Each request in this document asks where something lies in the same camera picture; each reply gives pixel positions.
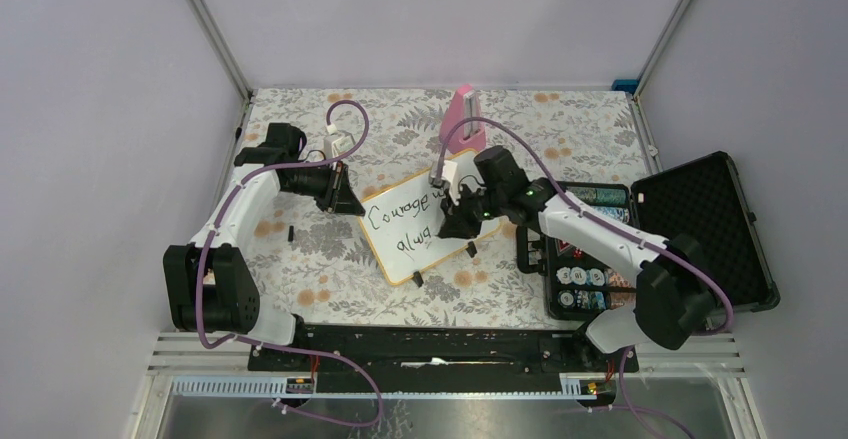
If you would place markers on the floral table mat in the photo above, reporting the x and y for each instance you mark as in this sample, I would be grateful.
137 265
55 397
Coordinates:
330 268

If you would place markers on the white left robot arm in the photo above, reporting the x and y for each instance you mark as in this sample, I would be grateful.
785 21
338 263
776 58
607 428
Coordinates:
209 284

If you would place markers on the blue corner bracket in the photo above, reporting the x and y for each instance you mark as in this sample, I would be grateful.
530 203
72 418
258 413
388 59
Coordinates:
628 86

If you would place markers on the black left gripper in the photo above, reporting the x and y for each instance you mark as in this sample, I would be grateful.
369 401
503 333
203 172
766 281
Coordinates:
338 197

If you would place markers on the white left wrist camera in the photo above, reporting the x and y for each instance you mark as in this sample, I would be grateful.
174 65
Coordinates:
337 144

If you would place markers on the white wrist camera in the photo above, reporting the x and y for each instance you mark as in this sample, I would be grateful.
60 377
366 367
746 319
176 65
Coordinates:
444 176
337 144

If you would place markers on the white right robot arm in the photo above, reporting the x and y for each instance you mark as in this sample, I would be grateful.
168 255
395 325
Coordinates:
672 298

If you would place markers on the yellow framed whiteboard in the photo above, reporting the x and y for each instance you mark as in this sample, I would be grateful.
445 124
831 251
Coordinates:
401 225

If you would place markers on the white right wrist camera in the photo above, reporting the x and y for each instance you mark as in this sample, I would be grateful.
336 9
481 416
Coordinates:
444 176

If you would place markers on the blue white chip stack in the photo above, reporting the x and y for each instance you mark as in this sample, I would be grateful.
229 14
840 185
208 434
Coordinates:
619 214

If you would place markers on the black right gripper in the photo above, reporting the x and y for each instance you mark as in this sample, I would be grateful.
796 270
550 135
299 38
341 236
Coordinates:
457 224

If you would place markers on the black mounting base plate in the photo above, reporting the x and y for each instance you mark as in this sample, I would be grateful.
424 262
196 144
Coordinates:
441 360

